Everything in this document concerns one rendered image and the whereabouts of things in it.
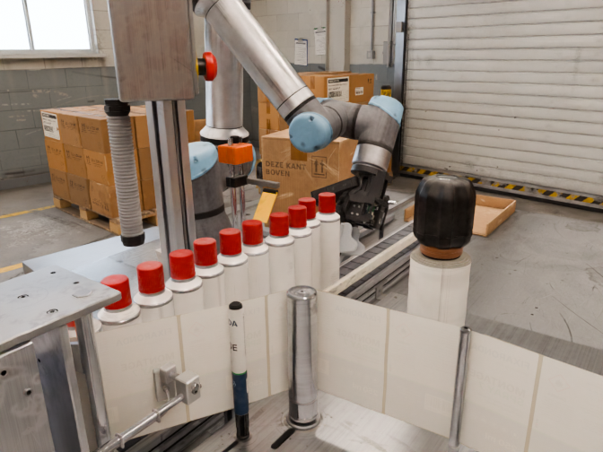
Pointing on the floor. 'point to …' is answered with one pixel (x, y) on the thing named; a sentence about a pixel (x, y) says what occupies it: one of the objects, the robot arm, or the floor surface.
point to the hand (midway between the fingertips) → (333, 259)
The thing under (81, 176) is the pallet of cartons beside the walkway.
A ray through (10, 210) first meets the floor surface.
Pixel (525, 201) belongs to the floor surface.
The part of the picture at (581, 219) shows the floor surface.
